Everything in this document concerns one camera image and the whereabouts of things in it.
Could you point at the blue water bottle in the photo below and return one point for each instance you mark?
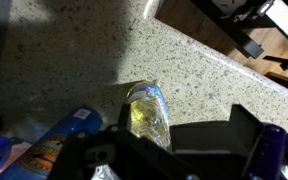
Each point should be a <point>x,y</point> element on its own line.
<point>37,161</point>

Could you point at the clear cooking oil bottle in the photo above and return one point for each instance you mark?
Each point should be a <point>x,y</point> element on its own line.
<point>149,115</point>

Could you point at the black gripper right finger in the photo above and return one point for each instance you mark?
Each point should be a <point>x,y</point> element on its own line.
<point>243,122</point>

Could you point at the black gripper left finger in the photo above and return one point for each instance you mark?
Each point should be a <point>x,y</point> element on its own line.
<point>124,120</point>

